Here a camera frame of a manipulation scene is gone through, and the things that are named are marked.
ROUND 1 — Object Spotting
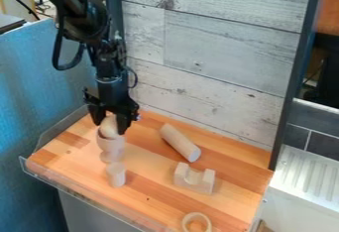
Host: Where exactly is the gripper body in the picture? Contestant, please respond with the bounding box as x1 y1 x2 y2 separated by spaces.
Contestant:
81 75 142 121

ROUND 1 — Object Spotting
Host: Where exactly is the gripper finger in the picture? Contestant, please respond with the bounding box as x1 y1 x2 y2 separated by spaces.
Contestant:
115 110 134 136
87 103 108 127

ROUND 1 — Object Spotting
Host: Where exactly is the wooden toy egg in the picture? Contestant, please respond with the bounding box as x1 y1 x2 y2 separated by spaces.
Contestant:
96 113 121 141

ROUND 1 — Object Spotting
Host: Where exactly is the short wooden cylinder block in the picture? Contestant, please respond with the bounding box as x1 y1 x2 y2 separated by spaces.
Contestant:
103 162 128 188

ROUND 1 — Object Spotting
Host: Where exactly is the long wooden cylinder block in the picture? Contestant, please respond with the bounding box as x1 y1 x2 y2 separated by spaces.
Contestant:
159 122 203 164

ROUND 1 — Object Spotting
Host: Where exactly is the notched wooden block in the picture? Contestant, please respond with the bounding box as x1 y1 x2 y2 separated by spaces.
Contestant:
171 162 218 195

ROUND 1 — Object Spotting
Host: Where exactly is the dish rack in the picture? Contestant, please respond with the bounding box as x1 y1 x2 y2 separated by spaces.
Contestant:
269 144 339 215

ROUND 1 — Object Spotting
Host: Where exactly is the wooden ring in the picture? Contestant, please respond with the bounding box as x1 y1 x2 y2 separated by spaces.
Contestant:
181 211 214 232

